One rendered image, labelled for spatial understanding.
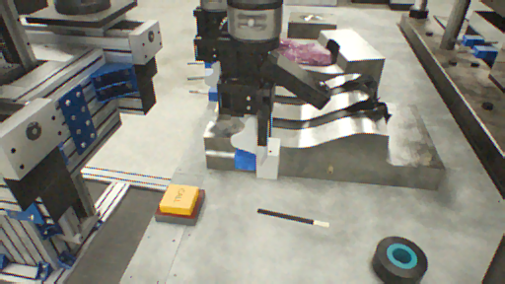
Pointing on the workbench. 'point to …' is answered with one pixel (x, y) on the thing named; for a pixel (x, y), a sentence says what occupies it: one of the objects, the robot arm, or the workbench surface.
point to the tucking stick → (293, 218)
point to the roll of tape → (414, 269)
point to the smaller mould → (310, 25)
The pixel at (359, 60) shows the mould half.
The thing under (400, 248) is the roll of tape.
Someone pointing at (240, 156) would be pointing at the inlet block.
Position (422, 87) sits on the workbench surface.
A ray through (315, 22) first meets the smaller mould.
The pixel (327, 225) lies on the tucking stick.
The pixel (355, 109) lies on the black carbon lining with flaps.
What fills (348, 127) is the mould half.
